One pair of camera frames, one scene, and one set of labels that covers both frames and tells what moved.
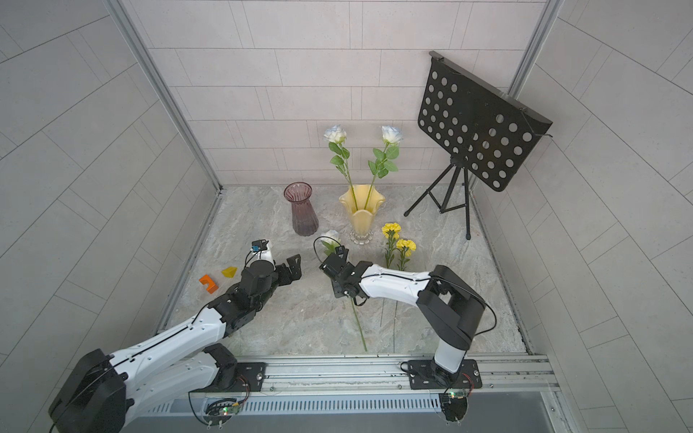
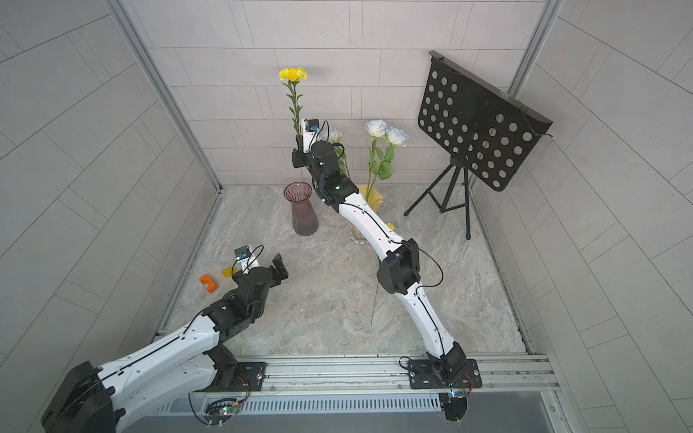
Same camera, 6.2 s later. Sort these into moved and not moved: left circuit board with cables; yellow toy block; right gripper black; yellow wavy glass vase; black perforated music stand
Moved: right gripper black
Not moved: black perforated music stand; yellow toy block; left circuit board with cables; yellow wavy glass vase
